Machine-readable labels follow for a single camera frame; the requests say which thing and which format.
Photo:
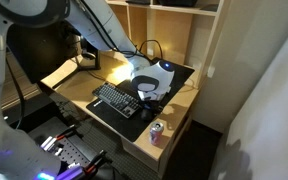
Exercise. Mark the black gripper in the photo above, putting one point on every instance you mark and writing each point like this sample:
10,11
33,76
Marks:
154,106

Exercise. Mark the black red gaming mouse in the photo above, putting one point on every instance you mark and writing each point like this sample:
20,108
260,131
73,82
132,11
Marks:
146,115

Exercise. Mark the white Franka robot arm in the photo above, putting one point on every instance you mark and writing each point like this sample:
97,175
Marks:
154,75

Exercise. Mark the pink soda can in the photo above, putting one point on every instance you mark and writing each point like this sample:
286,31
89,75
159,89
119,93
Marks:
156,133

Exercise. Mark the black mechanical keyboard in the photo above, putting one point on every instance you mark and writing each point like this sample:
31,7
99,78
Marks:
117,98

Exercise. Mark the black desk mat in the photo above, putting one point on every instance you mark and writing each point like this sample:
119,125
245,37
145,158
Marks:
117,123

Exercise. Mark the black gooseneck desk lamp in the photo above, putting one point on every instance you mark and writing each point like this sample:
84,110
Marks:
157,42

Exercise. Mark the wooden desk with hutch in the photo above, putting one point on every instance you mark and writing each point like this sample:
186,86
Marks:
170,36

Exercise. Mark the black monitor stand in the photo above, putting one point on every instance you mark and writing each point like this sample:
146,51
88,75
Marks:
90,68

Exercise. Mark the small flat black shelf item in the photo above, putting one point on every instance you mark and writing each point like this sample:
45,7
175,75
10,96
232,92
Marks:
138,1

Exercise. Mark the large black shelf item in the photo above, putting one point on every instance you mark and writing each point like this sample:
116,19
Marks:
177,2

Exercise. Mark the white wall outlet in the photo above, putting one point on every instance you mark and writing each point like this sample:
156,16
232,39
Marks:
211,72

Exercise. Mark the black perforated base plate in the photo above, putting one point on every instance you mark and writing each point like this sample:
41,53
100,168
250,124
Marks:
74,153

